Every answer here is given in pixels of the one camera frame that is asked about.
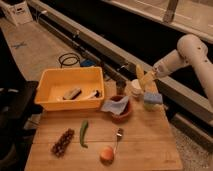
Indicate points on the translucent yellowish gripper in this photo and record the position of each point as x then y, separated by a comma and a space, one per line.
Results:
148, 78

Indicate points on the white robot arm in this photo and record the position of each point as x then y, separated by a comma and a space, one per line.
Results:
190, 51

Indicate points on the dark metal cup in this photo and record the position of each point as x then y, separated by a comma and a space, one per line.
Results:
120, 87

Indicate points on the white lidded jar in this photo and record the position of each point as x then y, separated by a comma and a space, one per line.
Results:
136, 89

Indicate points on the blue yellow sponge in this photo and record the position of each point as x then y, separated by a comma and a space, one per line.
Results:
151, 100

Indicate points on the terracotta bowl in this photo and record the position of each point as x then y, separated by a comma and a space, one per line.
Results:
125, 114

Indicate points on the blue cloth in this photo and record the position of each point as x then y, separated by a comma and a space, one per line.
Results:
115, 107

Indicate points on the white spatula in bin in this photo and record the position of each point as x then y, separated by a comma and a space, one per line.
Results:
93, 94

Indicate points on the metal fork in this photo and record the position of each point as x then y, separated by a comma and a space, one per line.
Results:
119, 136

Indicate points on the blue object on floor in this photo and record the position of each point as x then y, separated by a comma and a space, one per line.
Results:
87, 63

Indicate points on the green chili pepper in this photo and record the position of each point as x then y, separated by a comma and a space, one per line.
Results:
83, 129

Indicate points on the brown brush in bin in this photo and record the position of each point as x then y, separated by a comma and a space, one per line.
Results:
70, 95

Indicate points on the orange peach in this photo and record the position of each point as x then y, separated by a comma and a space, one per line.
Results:
107, 154

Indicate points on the yellow plastic bin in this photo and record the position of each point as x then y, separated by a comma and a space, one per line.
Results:
54, 83

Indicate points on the bunch of brown grapes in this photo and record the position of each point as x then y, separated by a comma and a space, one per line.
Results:
60, 146

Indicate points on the black chair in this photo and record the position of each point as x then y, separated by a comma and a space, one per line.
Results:
16, 107

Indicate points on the white cardboard box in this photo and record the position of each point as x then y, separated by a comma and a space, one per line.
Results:
17, 14

